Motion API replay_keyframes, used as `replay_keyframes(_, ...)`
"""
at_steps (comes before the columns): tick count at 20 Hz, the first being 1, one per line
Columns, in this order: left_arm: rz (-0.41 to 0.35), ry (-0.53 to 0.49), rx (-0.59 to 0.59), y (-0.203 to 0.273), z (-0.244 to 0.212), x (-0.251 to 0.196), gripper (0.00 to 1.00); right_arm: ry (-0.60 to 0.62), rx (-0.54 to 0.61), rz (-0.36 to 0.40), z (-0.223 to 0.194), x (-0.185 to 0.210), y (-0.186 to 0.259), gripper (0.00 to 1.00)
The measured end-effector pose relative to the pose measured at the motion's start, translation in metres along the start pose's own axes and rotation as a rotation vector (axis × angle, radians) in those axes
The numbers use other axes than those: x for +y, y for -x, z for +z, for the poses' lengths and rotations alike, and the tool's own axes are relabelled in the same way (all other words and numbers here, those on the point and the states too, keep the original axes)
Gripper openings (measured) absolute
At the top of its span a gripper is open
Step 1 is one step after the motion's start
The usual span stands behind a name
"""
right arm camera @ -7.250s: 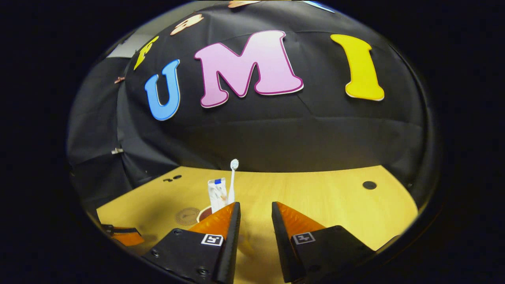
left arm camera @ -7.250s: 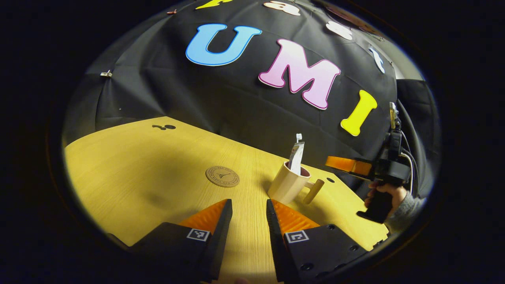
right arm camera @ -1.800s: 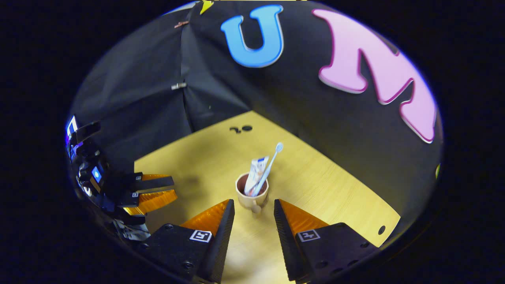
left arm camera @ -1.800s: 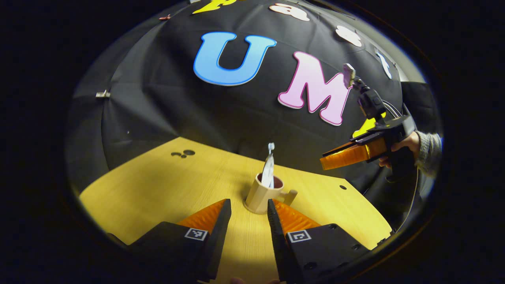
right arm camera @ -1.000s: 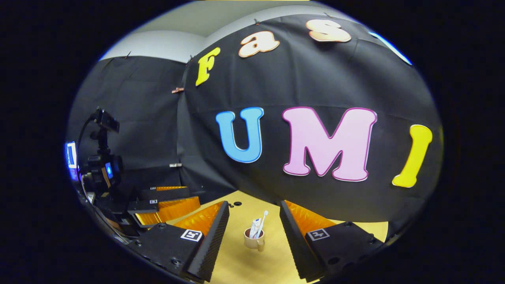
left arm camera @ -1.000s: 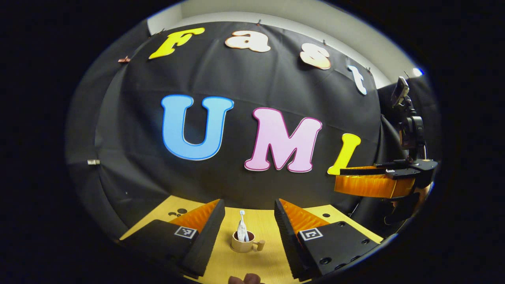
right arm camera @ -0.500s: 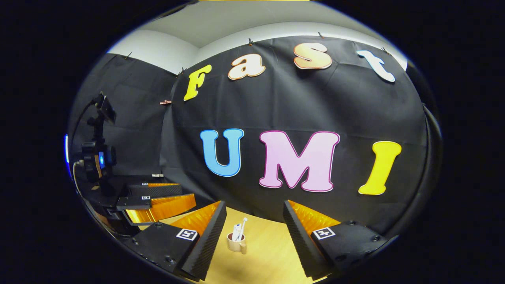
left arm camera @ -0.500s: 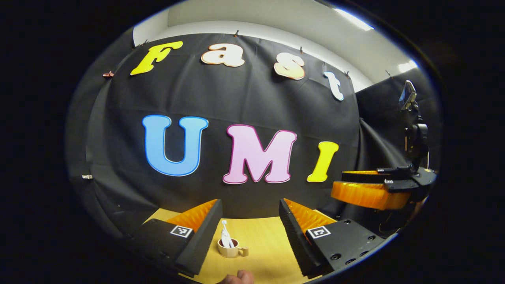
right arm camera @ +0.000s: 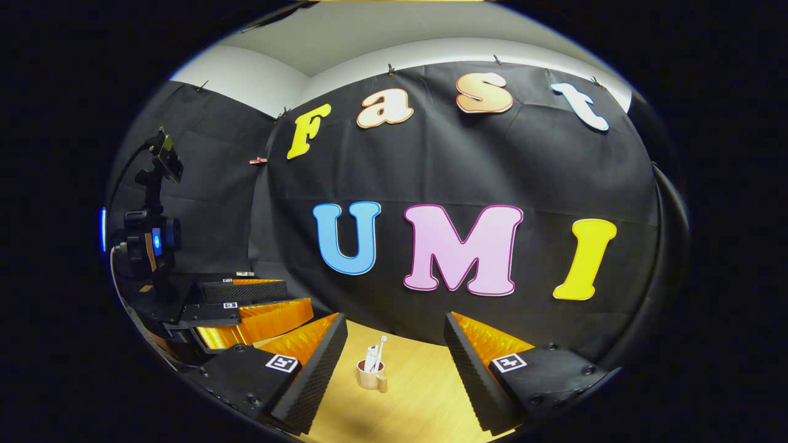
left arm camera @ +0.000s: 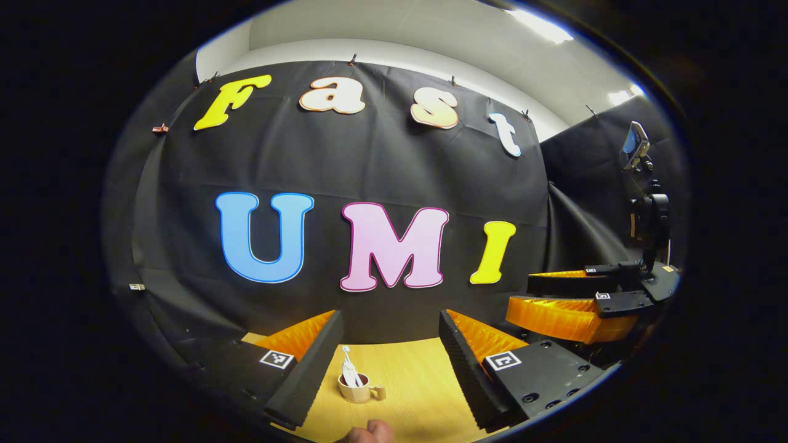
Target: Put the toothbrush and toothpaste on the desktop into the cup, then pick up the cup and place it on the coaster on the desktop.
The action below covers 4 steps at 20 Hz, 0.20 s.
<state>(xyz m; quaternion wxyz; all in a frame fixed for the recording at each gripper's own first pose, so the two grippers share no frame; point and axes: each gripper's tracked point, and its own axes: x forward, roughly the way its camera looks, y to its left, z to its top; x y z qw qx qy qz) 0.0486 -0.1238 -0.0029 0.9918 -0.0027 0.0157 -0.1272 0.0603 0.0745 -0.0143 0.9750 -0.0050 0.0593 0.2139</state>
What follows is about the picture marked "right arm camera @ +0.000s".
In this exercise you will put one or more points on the beige cup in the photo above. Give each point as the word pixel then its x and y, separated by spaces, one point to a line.
pixel 367 378

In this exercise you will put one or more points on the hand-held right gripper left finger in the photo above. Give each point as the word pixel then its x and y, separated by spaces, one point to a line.
pixel 326 369

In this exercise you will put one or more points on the white toothpaste tube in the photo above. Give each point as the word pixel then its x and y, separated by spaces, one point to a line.
pixel 370 358

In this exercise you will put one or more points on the white toothbrush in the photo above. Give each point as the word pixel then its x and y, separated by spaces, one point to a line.
pixel 381 347

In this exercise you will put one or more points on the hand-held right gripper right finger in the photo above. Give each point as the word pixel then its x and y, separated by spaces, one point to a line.
pixel 468 375

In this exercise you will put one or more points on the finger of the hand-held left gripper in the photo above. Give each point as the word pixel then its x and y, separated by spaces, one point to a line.
pixel 271 320
pixel 246 290

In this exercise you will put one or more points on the wooden desktop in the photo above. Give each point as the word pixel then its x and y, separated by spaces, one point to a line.
pixel 418 394

